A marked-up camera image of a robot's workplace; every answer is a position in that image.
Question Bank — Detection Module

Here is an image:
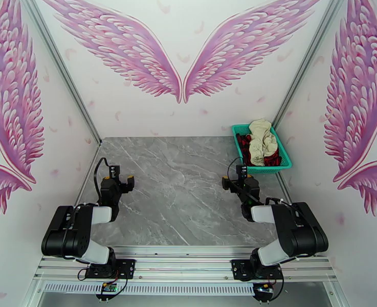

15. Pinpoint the red black plaid shirt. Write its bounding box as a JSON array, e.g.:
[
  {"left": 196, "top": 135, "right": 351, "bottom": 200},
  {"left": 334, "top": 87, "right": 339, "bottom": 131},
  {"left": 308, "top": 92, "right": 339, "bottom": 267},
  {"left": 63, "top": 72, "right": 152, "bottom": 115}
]
[{"left": 236, "top": 133, "right": 283, "bottom": 168}]

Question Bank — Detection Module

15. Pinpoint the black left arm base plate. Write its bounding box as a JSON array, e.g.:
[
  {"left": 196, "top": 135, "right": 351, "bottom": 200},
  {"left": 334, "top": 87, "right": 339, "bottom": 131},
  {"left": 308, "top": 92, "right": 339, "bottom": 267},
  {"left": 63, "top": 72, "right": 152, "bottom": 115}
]
[{"left": 85, "top": 258, "right": 136, "bottom": 280}]

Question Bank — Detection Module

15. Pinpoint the white slotted cable duct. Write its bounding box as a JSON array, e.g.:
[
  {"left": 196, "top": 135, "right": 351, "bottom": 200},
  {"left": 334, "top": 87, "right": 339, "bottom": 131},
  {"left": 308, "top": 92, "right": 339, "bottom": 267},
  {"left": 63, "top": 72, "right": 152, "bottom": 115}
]
[{"left": 43, "top": 282, "right": 256, "bottom": 296}]

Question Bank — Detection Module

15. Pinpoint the teal plastic basket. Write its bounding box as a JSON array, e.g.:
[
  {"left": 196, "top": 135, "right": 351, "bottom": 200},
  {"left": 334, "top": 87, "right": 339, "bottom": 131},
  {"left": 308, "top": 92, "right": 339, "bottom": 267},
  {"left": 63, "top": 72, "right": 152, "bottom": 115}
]
[{"left": 232, "top": 123, "right": 293, "bottom": 175}]

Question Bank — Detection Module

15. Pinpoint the cream fabric garment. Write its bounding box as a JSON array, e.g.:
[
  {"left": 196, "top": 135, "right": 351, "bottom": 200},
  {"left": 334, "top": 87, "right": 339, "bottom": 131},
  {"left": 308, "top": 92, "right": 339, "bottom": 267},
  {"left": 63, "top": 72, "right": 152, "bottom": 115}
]
[{"left": 248, "top": 118, "right": 280, "bottom": 166}]

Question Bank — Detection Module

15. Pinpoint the aluminium corner post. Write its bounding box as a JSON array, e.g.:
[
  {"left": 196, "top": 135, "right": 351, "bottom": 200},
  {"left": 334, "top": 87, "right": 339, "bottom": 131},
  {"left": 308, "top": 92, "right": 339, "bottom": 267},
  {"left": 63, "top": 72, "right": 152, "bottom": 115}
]
[
  {"left": 272, "top": 0, "right": 349, "bottom": 128},
  {"left": 18, "top": 0, "right": 103, "bottom": 146}
]

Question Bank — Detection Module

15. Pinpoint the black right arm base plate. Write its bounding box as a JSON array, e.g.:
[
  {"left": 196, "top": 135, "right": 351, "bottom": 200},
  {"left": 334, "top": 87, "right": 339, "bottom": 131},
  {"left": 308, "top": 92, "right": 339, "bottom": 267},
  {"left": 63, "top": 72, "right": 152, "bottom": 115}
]
[{"left": 231, "top": 258, "right": 284, "bottom": 281}]

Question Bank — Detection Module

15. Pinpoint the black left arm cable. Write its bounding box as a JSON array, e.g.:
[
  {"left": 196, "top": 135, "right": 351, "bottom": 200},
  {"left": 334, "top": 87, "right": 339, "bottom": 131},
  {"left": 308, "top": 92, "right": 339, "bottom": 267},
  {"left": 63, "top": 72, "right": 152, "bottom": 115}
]
[{"left": 93, "top": 157, "right": 109, "bottom": 205}]

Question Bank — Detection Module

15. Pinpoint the aluminium rail frame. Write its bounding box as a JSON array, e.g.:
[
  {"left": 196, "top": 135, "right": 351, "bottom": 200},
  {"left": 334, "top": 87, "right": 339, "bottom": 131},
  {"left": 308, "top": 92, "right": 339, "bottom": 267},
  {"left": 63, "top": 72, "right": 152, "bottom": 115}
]
[{"left": 33, "top": 245, "right": 338, "bottom": 283}]

